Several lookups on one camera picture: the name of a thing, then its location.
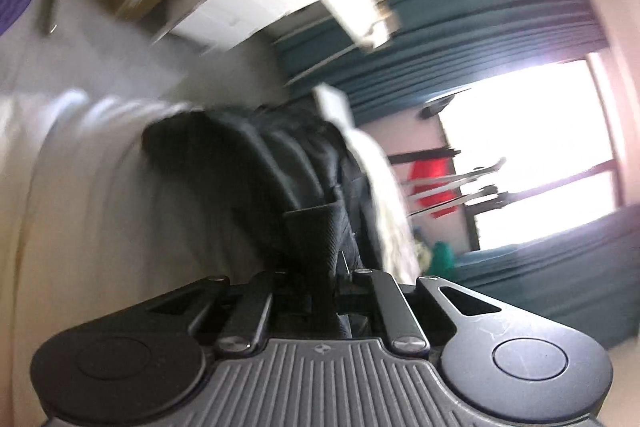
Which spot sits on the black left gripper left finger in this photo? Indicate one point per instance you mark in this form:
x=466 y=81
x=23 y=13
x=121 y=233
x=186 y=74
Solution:
x=142 y=362

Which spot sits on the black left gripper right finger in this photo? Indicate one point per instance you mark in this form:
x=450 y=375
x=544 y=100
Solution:
x=505 y=361

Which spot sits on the black garment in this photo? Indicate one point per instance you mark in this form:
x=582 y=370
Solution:
x=291 y=185

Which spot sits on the green garment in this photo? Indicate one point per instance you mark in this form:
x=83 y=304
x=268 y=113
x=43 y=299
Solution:
x=443 y=263

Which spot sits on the pastel bed sheet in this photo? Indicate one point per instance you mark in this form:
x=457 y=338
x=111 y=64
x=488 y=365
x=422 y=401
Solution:
x=89 y=227

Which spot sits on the metal drying rack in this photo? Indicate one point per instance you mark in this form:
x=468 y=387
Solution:
x=454 y=181

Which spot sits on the red cloth on rack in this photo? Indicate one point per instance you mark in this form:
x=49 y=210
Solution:
x=423 y=180

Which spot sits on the teal curtain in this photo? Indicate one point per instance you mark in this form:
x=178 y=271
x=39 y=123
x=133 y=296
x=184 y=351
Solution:
x=441 y=46

